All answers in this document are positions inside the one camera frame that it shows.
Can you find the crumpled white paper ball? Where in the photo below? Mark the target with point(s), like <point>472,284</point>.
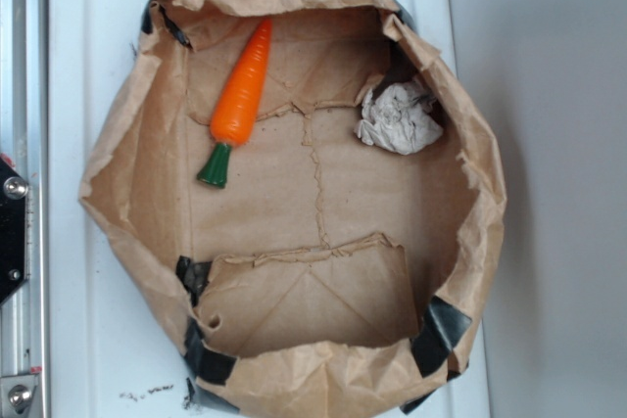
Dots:
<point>399,119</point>

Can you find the silver corner bracket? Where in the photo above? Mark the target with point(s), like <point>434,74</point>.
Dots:
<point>20,396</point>

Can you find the aluminium frame rail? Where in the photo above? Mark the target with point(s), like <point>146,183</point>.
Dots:
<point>24,332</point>

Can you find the brown paper bag tray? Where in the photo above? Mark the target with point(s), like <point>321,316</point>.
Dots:
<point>328,278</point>

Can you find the orange plastic toy carrot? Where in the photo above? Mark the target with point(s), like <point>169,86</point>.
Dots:
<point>236,110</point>

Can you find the white plastic board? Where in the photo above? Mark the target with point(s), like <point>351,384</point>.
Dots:
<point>110,357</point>

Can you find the black metal bracket plate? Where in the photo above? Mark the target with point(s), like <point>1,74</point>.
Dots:
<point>14,198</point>

